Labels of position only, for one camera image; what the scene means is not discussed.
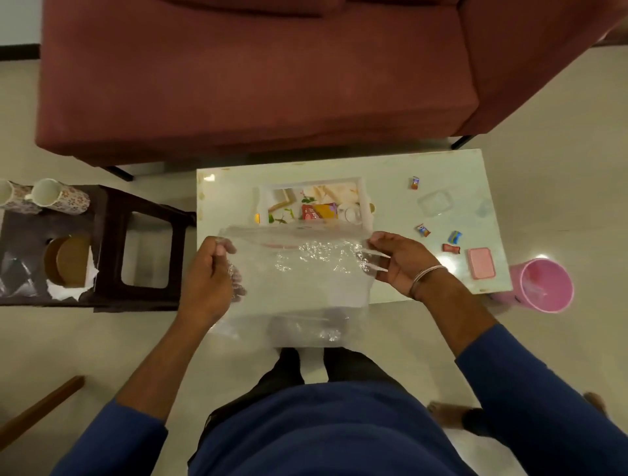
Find person's right leg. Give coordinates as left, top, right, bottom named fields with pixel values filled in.
left=323, top=347, right=408, bottom=393

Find person's leg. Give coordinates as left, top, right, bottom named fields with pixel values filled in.
left=461, top=405, right=499, bottom=439
left=323, top=347, right=408, bottom=393
left=188, top=347, right=305, bottom=467

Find pink container lid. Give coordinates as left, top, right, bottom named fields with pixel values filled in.
left=466, top=246, right=497, bottom=281

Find silver bangle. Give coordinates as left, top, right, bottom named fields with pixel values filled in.
left=408, top=264, right=449, bottom=301

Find pink plastic bin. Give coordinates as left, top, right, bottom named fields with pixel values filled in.
left=490, top=258, right=575, bottom=315

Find person's right forearm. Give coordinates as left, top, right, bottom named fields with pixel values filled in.
left=414, top=269, right=628, bottom=476

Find clear plastic film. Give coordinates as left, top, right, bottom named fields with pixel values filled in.
left=0, top=254, right=38, bottom=298

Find person's right hand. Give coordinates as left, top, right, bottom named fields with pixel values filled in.
left=366, top=231, right=448, bottom=299

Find white leaf print tray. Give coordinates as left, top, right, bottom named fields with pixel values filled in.
left=253, top=176, right=376, bottom=228

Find clear red-sealed zip bag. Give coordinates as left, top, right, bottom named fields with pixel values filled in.
left=208, top=223, right=393, bottom=349

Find white paper napkins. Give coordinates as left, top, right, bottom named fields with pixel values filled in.
left=46, top=245, right=100, bottom=302

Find brown wooden napkin holder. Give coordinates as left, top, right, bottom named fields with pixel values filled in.
left=43, top=235, right=93, bottom=289

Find person's left forearm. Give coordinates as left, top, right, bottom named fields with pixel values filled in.
left=48, top=313, right=222, bottom=476

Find person's left hand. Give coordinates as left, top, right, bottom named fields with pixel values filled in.
left=177, top=236, right=246, bottom=327

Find person's blue shirt torso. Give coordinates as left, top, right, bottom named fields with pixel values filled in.
left=188, top=381, right=480, bottom=476

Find red sofa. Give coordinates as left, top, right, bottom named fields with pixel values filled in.
left=35, top=0, right=628, bottom=182

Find person's left leg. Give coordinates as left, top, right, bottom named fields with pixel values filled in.
left=188, top=347, right=305, bottom=467

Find red yellow snack packet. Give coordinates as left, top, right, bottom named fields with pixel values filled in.
left=300, top=202, right=340, bottom=222

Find dark brown stool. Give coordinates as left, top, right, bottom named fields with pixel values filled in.
left=0, top=184, right=197, bottom=313

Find floral mug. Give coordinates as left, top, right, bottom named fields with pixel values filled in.
left=24, top=178, right=92, bottom=216
left=0, top=178, right=43, bottom=215

